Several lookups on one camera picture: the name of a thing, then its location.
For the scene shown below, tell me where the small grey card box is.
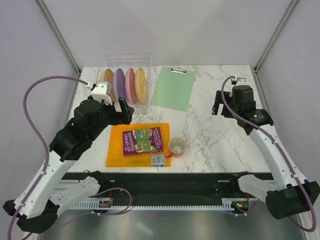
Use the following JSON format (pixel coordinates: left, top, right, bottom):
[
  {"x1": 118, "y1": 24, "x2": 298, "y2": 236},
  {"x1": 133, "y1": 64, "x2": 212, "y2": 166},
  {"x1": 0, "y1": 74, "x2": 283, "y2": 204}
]
[{"x1": 151, "y1": 154, "x2": 166, "y2": 167}]

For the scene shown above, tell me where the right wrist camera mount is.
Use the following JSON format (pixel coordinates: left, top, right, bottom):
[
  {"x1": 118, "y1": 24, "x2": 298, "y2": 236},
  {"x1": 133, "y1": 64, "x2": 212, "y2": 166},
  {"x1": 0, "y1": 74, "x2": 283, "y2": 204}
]
[{"x1": 230, "y1": 76, "x2": 247, "y2": 86}]

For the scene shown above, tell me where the orange-yellow plate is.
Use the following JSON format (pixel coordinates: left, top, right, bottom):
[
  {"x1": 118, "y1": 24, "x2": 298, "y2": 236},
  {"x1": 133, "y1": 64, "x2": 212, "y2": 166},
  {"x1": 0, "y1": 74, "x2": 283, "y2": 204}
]
[{"x1": 134, "y1": 67, "x2": 148, "y2": 105}]

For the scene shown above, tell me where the orange mug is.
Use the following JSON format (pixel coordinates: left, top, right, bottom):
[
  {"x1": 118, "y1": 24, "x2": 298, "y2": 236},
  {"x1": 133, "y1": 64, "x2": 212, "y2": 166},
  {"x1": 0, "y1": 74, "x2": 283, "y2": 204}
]
[{"x1": 164, "y1": 137, "x2": 187, "y2": 159}]

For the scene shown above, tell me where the purple treehouse book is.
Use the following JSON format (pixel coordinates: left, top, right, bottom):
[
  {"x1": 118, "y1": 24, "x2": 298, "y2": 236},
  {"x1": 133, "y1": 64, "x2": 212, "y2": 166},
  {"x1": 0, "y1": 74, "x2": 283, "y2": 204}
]
[{"x1": 122, "y1": 127, "x2": 164, "y2": 157}]

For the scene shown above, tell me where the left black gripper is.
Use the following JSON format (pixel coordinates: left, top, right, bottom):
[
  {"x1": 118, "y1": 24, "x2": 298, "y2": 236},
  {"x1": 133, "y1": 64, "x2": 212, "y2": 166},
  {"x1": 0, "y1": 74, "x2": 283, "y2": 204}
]
[{"x1": 90, "y1": 96, "x2": 135, "y2": 140}]

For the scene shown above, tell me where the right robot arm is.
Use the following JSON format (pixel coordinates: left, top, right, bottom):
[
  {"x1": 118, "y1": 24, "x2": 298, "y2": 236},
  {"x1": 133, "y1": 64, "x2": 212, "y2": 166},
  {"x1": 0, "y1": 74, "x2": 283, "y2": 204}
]
[{"x1": 212, "y1": 85, "x2": 320, "y2": 220}]

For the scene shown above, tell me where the green clipboard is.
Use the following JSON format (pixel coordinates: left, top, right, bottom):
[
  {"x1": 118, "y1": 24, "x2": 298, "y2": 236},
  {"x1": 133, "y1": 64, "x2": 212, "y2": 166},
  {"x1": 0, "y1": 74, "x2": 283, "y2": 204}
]
[{"x1": 150, "y1": 66, "x2": 196, "y2": 112}]

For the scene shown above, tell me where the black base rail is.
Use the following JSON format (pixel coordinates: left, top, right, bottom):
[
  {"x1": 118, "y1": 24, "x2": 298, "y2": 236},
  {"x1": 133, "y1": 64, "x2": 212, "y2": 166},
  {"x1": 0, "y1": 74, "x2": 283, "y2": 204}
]
[{"x1": 59, "y1": 171, "x2": 275, "y2": 207}]

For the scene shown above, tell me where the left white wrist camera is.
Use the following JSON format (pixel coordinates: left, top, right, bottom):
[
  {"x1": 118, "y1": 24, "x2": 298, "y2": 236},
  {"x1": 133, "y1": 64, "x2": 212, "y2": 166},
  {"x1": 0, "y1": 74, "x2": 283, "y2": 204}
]
[{"x1": 91, "y1": 81, "x2": 113, "y2": 105}]

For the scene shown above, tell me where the tan plate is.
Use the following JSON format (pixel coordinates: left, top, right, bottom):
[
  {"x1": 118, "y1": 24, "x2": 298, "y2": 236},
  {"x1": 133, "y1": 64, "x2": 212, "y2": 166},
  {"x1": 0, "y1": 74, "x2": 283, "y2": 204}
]
[{"x1": 100, "y1": 68, "x2": 116, "y2": 103}]

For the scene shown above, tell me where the pink plate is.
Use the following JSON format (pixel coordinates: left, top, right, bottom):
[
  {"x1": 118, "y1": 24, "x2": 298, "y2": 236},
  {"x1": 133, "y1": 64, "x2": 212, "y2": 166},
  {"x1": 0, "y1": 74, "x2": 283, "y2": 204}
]
[{"x1": 125, "y1": 68, "x2": 137, "y2": 104}]

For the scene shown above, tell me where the clear wire dish rack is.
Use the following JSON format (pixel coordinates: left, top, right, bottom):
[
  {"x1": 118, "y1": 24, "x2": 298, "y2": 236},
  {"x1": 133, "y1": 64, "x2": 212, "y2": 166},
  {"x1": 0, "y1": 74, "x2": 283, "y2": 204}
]
[{"x1": 96, "y1": 51, "x2": 157, "y2": 114}]

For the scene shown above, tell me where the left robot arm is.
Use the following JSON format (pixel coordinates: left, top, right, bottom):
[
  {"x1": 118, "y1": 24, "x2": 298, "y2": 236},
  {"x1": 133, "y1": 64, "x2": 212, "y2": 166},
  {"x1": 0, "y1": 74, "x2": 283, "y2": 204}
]
[{"x1": 3, "y1": 97, "x2": 134, "y2": 234}]

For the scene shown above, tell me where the purple plate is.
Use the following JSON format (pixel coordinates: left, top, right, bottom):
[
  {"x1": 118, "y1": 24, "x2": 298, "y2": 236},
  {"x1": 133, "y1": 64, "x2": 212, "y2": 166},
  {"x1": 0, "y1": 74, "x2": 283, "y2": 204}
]
[{"x1": 112, "y1": 68, "x2": 127, "y2": 102}]

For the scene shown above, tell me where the orange cutting mat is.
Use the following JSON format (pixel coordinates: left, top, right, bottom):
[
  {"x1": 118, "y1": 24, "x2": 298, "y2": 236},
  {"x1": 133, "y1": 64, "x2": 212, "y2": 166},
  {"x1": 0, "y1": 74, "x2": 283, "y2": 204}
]
[{"x1": 106, "y1": 123, "x2": 171, "y2": 168}]

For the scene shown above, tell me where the white slotted cable duct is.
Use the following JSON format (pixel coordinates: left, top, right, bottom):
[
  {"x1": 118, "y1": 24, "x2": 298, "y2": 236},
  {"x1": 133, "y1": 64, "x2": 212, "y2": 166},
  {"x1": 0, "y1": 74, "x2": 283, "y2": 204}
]
[{"x1": 69, "y1": 198, "x2": 254, "y2": 212}]

